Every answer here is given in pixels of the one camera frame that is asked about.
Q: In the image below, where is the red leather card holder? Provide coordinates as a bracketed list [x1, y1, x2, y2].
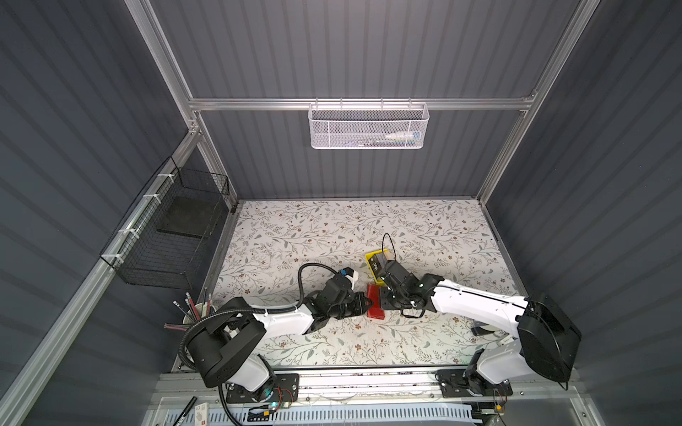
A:
[367, 283, 385, 321]

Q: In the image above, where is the yellow plastic card tray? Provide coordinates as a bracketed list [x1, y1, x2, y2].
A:
[365, 248, 393, 286]

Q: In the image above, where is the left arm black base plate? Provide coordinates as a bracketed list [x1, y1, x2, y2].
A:
[227, 374, 300, 404]

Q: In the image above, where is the stack of credit cards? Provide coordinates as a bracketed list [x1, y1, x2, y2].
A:
[369, 251, 388, 277]

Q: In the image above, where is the black pen on ledge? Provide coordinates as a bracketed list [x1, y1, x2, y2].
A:
[172, 396, 198, 426]

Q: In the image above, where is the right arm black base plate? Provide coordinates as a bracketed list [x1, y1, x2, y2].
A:
[435, 368, 513, 398]

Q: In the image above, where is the white slotted cable duct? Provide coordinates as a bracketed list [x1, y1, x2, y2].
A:
[234, 403, 483, 425]

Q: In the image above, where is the small white red box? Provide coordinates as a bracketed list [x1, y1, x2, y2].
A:
[194, 403, 210, 426]

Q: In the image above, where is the white pencil cup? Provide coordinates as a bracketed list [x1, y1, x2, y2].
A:
[182, 302, 212, 326]

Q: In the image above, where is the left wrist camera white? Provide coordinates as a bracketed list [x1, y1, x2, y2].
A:
[340, 267, 360, 292]

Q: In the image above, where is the white wire mesh basket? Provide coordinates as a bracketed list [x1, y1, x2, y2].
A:
[307, 104, 430, 150]

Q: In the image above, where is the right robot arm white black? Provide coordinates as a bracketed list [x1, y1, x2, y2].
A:
[376, 260, 582, 390]

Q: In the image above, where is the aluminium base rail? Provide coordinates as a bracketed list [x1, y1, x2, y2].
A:
[153, 364, 579, 408]

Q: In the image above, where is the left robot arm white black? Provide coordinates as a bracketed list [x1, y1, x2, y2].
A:
[179, 268, 373, 401]

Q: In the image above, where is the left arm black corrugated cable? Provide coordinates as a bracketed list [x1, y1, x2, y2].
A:
[178, 262, 339, 426]

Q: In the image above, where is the black wire mesh basket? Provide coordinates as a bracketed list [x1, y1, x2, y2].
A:
[101, 163, 230, 291]

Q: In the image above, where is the white tube in basket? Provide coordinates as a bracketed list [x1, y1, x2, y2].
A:
[385, 131, 423, 144]

